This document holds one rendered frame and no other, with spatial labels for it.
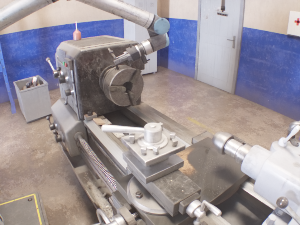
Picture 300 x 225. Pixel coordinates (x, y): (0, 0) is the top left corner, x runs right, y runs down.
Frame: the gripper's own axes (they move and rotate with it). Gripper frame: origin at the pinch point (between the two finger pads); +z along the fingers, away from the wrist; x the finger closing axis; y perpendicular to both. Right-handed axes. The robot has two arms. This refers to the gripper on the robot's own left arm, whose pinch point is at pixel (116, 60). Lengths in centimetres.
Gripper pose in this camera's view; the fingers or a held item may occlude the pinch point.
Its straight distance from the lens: 133.2
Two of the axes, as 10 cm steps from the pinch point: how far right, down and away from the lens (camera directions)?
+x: 3.2, 5.2, -7.9
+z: -9.0, 4.3, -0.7
